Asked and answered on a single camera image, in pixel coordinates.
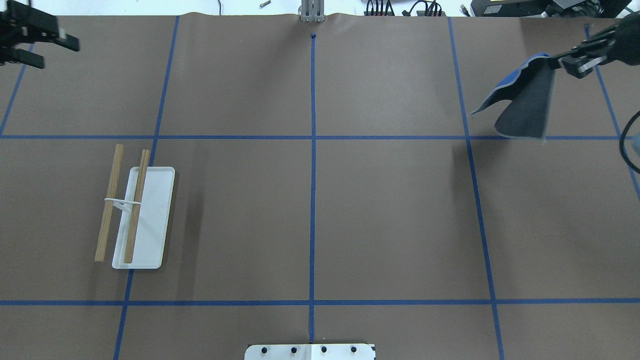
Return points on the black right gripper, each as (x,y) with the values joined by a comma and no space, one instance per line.
(629,37)

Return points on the white towel rack with wooden bars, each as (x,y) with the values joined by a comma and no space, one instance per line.
(144,214)

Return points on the black monitor base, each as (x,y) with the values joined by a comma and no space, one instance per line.
(607,9)

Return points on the blue microfiber towel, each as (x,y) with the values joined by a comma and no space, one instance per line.
(529,90)

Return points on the aluminium frame post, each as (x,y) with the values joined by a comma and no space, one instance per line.
(312,11)

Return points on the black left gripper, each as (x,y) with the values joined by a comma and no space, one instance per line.
(20,31)

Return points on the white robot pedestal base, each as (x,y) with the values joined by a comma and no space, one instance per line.
(311,351)

